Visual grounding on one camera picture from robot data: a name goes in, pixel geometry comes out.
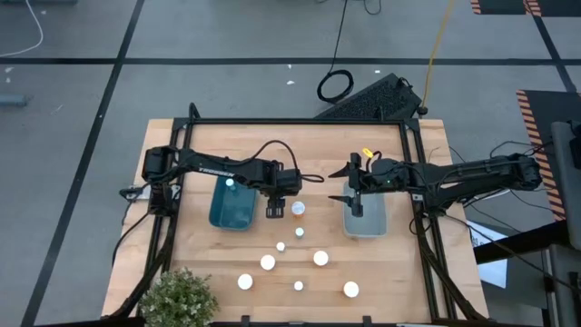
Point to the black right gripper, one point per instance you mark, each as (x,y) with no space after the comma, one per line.
(381,179)

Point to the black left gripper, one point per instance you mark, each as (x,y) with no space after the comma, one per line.
(286,181)

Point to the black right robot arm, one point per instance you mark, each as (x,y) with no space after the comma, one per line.
(476,175)

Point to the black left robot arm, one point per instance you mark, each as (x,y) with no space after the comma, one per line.
(213,168)

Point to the grey plastic bin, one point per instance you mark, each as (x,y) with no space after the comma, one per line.
(370,222)

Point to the teal plastic bin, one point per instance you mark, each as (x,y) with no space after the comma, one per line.
(231,211)

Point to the orange pill bottle grey label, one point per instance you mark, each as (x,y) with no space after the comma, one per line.
(321,258)

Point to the black perforated panel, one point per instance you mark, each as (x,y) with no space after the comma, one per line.
(370,97)

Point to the green potted plant black pot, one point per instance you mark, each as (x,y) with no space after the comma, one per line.
(179,300)

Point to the white paper sheet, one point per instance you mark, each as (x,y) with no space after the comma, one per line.
(492,272)

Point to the black mat hazard-striped edge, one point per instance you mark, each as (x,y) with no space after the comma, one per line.
(508,5)
(544,113)

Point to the grey metal cart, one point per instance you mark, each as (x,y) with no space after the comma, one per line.
(565,191)

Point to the black aluminium table frame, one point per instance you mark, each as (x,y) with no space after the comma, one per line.
(295,121)

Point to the black frame bracket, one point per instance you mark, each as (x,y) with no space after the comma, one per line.
(367,321)
(245,321)
(194,111)

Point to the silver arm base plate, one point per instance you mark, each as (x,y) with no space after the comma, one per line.
(138,193)

